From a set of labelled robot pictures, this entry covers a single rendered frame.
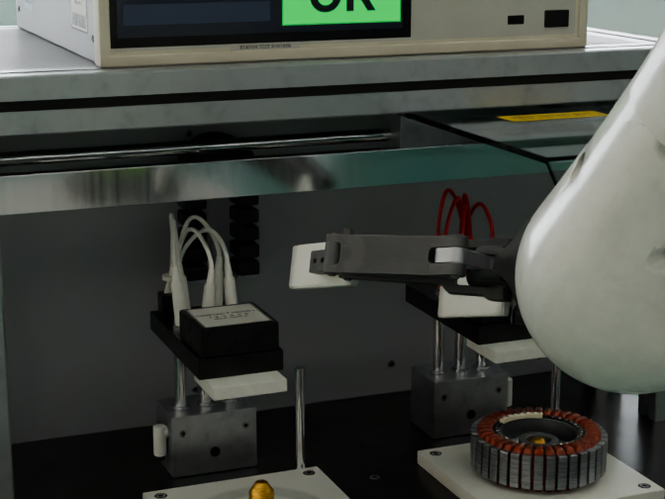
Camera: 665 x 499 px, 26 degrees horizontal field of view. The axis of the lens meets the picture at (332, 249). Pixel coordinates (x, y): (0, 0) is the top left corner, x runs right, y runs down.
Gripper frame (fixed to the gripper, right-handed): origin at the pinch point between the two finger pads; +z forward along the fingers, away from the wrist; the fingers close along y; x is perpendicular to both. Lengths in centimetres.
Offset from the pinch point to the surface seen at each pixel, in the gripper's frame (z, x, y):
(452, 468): 11.0, -12.3, 18.2
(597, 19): 494, 264, 535
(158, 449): 26.5, -13.2, -0.9
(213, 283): 20.7, 0.6, -1.1
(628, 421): 11.6, -6.1, 40.1
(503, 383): 16.1, -4.1, 28.0
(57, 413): 39.3, -10.9, -4.3
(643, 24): 486, 269, 566
